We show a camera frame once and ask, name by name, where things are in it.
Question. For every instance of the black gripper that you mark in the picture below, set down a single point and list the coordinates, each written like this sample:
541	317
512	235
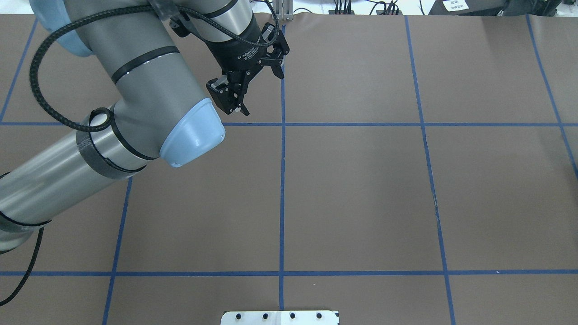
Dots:
238	53

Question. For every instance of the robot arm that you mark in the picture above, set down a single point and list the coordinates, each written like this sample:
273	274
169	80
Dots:
175	63

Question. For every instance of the aluminium frame post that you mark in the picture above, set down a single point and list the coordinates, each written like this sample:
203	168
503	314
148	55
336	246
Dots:
283	9

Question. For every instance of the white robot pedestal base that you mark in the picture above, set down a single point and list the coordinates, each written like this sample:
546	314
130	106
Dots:
291	317

